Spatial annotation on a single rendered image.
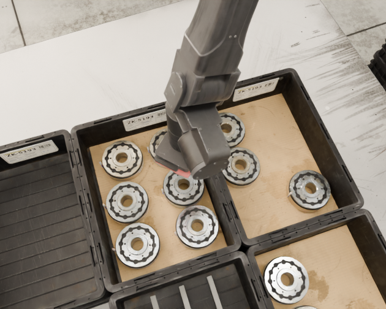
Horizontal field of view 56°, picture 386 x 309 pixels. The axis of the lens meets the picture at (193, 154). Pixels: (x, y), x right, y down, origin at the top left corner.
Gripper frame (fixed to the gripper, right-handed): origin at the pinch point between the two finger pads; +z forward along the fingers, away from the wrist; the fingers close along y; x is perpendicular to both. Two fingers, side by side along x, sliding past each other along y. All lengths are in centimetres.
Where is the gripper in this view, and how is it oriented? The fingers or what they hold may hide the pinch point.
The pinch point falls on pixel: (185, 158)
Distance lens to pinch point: 70.6
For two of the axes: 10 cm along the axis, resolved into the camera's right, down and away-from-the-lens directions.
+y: 4.7, -8.1, 3.6
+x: -8.8, -4.4, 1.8
